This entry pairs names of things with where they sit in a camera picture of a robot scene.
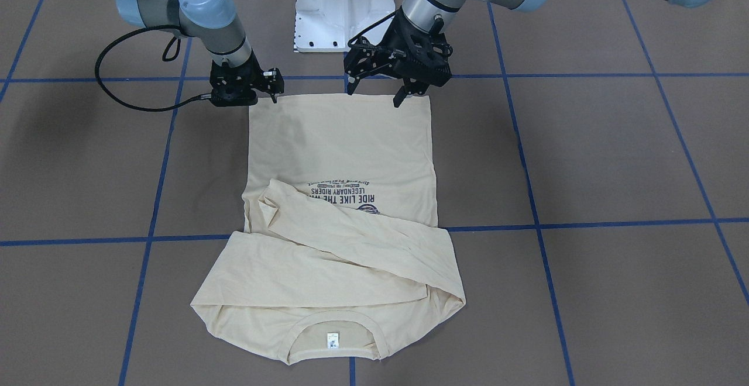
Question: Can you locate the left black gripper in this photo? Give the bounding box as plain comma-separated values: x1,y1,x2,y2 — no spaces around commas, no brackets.
344,9,453,108

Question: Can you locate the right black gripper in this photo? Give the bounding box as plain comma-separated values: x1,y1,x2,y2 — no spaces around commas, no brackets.
209,53,284,107

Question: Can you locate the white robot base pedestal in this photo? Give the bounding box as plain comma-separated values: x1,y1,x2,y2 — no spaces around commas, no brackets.
294,0,396,53

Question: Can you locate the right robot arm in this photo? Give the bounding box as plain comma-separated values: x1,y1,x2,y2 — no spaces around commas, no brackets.
116,0,284,107

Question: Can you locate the cream long-sleeve printed shirt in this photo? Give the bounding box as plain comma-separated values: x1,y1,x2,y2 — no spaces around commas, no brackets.
191,94,466,365

